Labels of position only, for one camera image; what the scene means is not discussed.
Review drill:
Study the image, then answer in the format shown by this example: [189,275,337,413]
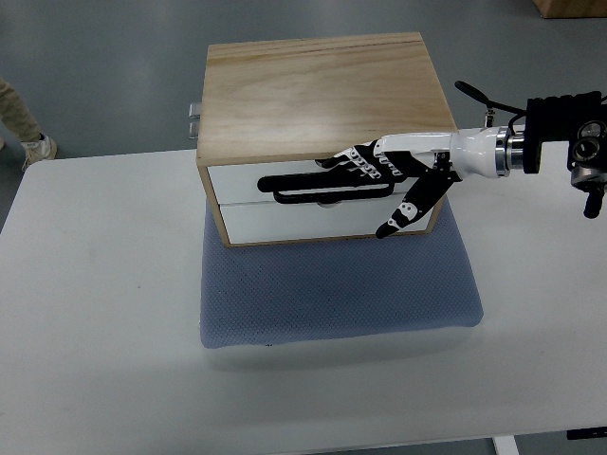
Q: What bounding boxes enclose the black drawer handle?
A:
[257,171,395,205]

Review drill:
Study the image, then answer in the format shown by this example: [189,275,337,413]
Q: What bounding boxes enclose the cardboard box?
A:
[533,0,607,19]

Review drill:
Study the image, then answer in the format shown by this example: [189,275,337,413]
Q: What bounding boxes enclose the person's leg beige trousers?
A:
[1,79,42,142]

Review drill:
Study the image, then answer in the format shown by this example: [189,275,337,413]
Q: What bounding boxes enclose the blue-grey mesh cushion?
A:
[200,205,484,349]

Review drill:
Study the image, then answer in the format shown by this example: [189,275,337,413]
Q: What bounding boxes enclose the white sneaker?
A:
[21,135,58,172]

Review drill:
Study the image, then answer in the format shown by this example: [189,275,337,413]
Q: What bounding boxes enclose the white table leg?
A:
[492,435,520,455]

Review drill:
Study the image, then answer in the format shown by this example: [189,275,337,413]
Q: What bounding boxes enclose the white drawer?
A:
[219,193,404,246]
[208,160,416,205]

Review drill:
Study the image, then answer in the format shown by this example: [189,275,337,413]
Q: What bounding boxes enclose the black table control panel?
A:
[566,427,607,441]

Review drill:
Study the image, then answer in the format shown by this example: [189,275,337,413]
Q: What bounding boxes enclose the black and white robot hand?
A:
[317,127,508,239]

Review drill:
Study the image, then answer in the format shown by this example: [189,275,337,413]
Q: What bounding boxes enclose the metal clamp bracket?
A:
[189,101,201,139]

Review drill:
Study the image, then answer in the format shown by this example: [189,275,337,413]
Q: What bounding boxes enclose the wooden drawer cabinet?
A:
[196,32,455,246]

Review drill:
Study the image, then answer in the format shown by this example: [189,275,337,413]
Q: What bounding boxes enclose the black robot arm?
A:
[454,81,606,219]

